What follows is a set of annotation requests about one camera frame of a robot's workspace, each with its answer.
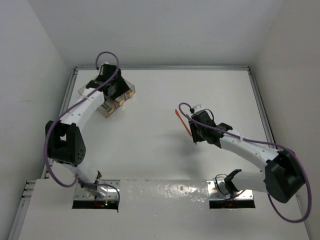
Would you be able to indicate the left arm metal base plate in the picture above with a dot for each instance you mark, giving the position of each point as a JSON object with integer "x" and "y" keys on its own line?
{"x": 108, "y": 190}

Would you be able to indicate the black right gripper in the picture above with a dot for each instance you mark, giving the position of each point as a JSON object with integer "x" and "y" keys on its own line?
{"x": 196, "y": 137}

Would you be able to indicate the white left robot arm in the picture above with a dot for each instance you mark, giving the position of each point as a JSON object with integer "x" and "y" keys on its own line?
{"x": 64, "y": 143}

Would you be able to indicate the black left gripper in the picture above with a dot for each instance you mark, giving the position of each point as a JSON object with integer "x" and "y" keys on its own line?
{"x": 122, "y": 88}

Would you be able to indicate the clear outer container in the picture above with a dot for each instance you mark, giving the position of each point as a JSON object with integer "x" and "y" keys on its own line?
{"x": 107, "y": 99}

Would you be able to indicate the clear spoon container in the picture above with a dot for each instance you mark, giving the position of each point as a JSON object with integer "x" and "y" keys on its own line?
{"x": 131, "y": 90}

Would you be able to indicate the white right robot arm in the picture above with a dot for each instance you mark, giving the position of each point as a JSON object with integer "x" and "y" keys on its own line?
{"x": 279, "y": 174}

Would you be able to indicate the orange plastic knife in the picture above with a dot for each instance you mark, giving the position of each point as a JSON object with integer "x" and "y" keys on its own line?
{"x": 182, "y": 121}

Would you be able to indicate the clear middle container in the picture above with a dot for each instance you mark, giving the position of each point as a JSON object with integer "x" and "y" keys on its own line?
{"x": 120, "y": 101}

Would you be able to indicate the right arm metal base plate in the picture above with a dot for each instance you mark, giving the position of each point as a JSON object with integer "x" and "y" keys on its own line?
{"x": 214, "y": 193}

